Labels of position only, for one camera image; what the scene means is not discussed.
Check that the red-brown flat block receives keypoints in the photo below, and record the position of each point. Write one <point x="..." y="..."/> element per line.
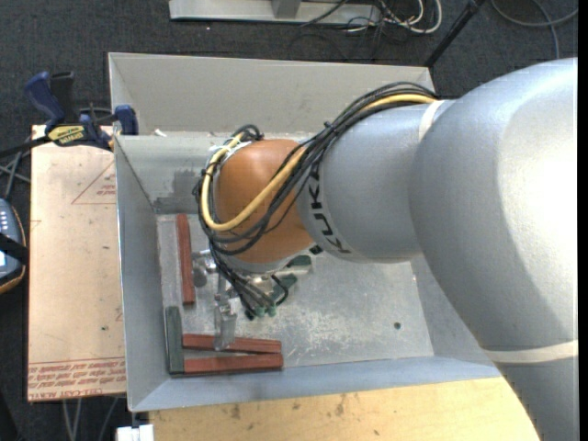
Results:
<point x="257" y="345"/>
<point x="234" y="364"/>
<point x="185" y="260"/>

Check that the grey metal bin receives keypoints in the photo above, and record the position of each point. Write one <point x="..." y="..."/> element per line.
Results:
<point x="358" y="320"/>

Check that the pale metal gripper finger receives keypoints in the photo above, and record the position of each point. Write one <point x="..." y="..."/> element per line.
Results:
<point x="201" y="271"/>
<point x="225" y="329"/>

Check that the brown cardboard board, red print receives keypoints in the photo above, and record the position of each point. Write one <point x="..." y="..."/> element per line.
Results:
<point x="73" y="264"/>

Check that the dark green flat block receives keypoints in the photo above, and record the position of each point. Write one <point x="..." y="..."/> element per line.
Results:
<point x="174" y="338"/>

